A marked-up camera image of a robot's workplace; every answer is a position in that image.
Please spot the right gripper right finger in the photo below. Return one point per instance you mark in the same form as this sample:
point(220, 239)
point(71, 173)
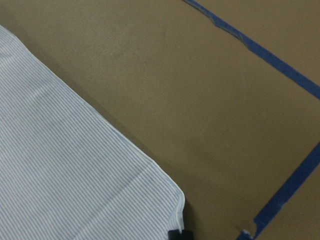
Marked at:
point(186, 235)

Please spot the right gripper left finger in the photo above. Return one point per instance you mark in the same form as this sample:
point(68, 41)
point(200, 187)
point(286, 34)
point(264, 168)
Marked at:
point(174, 234)

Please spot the brown paper table cover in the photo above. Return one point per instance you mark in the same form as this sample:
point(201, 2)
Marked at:
point(226, 126)

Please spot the light blue striped shirt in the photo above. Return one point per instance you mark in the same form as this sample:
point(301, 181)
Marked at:
point(65, 172)

